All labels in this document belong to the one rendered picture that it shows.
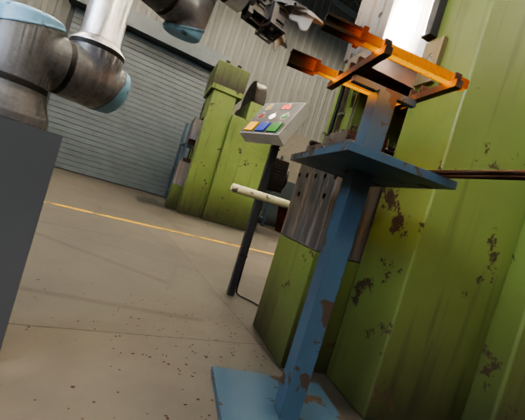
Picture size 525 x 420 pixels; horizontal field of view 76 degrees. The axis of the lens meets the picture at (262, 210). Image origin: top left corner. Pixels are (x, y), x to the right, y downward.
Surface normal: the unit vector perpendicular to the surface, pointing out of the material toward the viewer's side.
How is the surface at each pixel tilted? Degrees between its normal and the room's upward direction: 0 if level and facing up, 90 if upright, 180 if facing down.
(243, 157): 90
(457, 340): 90
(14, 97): 70
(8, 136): 90
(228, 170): 90
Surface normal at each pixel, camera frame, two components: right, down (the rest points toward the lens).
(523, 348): 0.30, 0.11
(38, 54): 0.82, 0.29
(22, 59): 0.65, 0.21
